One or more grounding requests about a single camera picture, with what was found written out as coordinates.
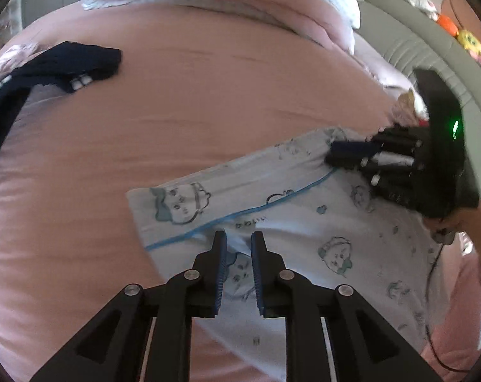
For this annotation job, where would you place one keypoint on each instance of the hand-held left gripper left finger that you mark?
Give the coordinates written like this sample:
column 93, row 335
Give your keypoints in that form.
column 220, row 270

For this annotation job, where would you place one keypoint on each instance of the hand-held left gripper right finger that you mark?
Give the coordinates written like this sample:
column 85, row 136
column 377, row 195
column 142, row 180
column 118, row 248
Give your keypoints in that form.
column 258, row 270

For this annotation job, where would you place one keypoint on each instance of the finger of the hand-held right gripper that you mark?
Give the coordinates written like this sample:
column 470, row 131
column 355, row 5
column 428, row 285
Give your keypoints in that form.
column 383, row 175
column 352, row 148

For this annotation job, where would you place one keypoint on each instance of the light blue pajama top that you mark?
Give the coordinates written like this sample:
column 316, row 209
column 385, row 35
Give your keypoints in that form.
column 304, row 215

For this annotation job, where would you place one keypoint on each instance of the person's right hand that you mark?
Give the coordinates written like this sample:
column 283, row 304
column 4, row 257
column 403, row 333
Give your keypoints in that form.
column 479, row 230

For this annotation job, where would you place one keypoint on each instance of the cream folded garment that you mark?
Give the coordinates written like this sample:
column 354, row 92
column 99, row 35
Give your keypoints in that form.
column 405, row 107

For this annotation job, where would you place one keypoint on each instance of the pale pink pillow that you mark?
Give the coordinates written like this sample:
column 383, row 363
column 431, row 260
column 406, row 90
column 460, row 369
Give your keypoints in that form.
column 377, row 63

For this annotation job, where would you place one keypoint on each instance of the yellow plush toy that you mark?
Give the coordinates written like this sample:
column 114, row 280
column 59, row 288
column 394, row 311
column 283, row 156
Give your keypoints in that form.
column 469, row 40

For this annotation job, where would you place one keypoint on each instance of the grey-green padded headboard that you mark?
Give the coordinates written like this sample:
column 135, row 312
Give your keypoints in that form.
column 403, row 36

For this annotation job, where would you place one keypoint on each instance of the orange plush toy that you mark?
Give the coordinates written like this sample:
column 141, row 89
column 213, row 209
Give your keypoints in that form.
column 447, row 24

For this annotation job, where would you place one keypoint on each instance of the folded pink checked duvet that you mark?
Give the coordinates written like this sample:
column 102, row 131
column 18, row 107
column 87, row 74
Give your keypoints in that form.
column 312, row 20

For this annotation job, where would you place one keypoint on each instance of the bed with pink sheet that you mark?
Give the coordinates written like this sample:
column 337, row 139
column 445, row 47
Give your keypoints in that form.
column 145, row 127

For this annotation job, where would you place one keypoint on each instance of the navy garment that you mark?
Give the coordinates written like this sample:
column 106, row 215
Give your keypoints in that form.
column 65, row 63

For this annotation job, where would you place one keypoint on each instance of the pink white floral garment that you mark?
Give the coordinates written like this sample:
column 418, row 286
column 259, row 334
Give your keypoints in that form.
column 10, row 57

